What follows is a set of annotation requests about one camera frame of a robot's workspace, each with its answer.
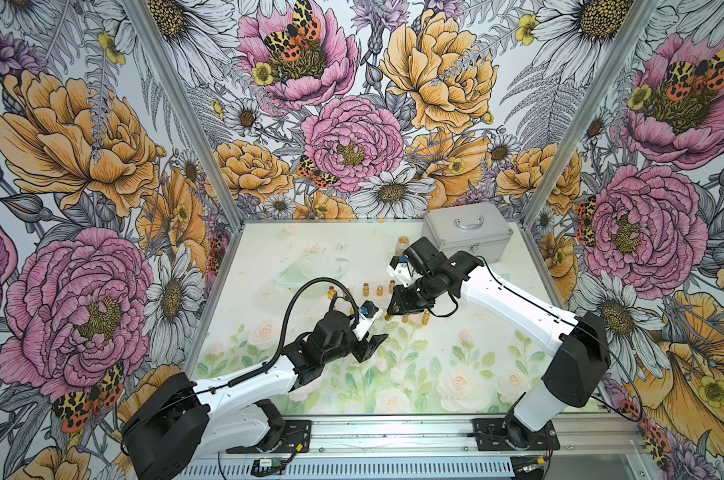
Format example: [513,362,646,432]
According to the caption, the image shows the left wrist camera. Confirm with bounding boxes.
[353,300,384,341]

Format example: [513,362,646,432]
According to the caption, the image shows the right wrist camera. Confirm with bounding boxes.
[387,237,447,286]

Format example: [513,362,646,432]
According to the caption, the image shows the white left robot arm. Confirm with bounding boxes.
[121,301,387,479]

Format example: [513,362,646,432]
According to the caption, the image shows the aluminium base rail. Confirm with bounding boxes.
[174,413,651,480]

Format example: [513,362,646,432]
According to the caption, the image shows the black corrugated cable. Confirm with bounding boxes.
[211,277,363,388]

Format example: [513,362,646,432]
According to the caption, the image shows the aluminium corner post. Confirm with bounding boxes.
[125,1,244,233]
[520,1,658,227]

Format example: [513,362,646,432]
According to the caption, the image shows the aluminium corner post left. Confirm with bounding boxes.
[125,1,244,233]

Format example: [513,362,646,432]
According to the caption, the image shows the amber glass jar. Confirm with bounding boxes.
[395,236,410,256]

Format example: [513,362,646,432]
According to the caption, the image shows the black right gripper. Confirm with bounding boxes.
[387,271,446,317]

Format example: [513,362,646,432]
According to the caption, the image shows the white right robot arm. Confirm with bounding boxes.
[387,247,611,450]

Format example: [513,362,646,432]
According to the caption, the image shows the aluminium corner post right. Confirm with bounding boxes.
[520,1,658,227]

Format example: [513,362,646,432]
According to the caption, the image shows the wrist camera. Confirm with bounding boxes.
[387,237,447,286]
[353,300,384,341]

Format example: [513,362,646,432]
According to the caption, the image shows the silver metal case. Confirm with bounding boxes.
[422,202,513,263]

